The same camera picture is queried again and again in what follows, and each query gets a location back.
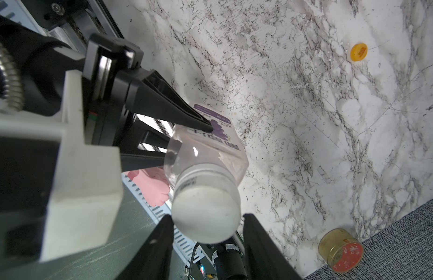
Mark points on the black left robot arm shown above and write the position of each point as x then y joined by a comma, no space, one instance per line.
34,67

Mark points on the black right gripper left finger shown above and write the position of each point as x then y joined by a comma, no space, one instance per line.
153,260

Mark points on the clear bottle purple label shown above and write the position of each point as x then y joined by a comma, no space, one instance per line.
219,149

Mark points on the round gold tin red lid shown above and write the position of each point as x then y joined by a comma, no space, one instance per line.
340,250

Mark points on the pink cat paw stick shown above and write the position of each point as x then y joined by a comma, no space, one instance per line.
152,183

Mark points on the yellow bottle cap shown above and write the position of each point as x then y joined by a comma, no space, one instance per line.
358,52

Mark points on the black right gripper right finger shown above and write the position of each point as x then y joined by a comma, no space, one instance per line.
263,259

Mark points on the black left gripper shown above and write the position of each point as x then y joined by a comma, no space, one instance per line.
148,94

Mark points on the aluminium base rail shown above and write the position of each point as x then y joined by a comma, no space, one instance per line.
27,166

